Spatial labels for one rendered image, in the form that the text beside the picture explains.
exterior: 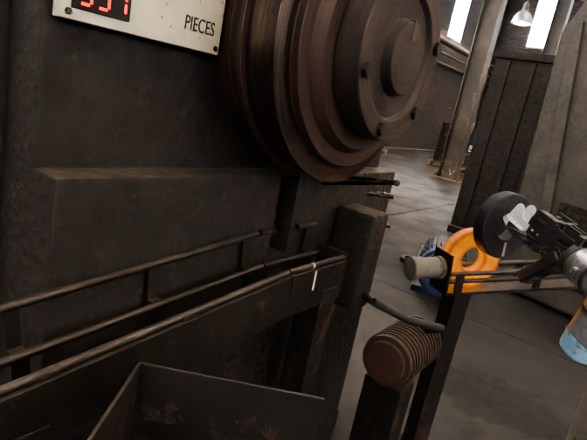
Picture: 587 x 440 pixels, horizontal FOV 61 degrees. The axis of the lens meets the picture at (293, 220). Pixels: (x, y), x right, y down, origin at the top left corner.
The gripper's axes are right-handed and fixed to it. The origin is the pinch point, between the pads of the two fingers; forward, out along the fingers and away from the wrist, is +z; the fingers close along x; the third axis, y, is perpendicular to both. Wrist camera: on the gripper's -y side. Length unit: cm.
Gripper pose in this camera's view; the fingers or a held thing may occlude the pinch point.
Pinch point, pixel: (506, 216)
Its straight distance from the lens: 126.4
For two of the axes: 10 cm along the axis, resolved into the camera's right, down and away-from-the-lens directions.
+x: -9.0, -0.9, -4.3
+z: -3.2, -5.4, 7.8
